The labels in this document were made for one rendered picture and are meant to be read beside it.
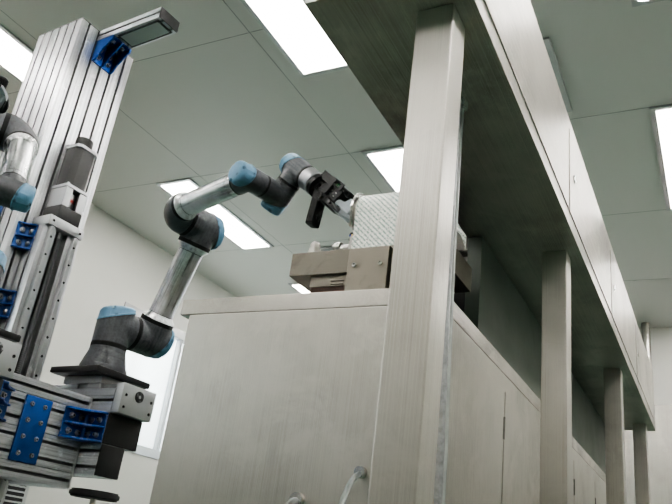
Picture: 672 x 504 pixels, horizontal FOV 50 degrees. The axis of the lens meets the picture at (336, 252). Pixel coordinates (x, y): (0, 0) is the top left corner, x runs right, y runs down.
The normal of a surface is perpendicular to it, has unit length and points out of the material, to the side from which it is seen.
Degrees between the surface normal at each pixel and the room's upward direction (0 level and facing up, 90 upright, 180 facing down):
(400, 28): 180
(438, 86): 90
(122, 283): 90
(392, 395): 90
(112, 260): 90
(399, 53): 180
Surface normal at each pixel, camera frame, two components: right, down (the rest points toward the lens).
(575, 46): -0.12, 0.91
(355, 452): -0.44, -0.41
